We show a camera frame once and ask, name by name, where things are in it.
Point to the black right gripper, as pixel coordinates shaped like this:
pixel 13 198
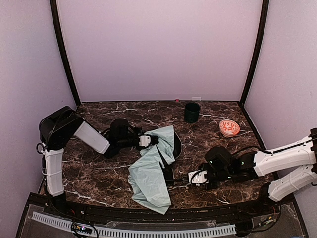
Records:
pixel 184 178

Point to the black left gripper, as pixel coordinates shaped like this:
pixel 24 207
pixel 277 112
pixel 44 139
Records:
pixel 153 141

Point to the mint green folding umbrella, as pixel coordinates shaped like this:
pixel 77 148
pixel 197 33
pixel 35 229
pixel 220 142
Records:
pixel 146 174

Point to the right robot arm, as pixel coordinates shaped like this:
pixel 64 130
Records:
pixel 221 165

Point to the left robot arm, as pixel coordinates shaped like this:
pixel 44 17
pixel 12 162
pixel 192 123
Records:
pixel 60 129

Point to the red white patterned bowl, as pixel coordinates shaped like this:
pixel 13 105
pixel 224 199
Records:
pixel 229 128

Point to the black cylindrical cup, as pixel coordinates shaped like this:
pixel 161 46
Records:
pixel 191 113

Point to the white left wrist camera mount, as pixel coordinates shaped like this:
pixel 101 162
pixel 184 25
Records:
pixel 146 141

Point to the grey slotted cable duct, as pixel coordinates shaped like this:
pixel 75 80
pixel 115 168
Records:
pixel 133 230

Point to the black curved front rail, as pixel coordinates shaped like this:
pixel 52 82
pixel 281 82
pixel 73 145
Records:
pixel 224 213

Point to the left black frame post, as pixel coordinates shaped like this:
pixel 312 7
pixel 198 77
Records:
pixel 63 53

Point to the black frame post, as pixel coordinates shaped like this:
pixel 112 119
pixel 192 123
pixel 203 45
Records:
pixel 63 53
pixel 256 52

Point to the right black frame post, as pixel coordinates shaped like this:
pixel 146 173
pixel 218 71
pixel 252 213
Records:
pixel 256 52

